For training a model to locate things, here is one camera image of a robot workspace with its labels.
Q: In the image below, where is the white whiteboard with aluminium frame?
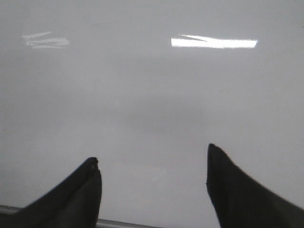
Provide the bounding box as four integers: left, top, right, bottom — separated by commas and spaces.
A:
0, 0, 304, 228

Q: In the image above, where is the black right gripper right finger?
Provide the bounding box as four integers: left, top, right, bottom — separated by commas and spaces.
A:
206, 143, 304, 228

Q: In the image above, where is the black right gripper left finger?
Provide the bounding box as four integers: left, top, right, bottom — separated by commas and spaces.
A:
0, 157, 102, 228

